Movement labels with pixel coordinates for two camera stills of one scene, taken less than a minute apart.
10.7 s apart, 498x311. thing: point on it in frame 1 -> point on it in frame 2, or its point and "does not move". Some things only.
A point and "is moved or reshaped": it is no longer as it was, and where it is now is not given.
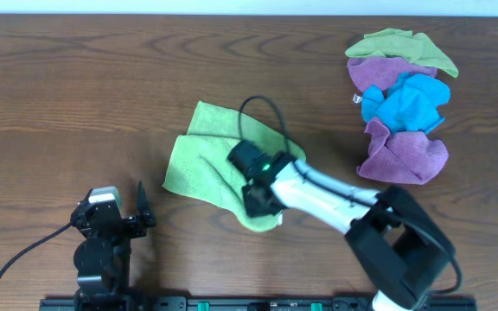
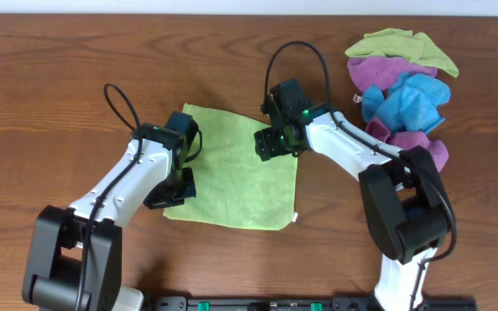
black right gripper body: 254,200 -> 264,143
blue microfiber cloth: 410,105 does not move
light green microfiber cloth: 201,169 is moved or reshaped
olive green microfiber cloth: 398,42 does not move
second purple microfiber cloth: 382,72 does not move
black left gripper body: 124,220 -> 171,195
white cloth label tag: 357,98 does not move
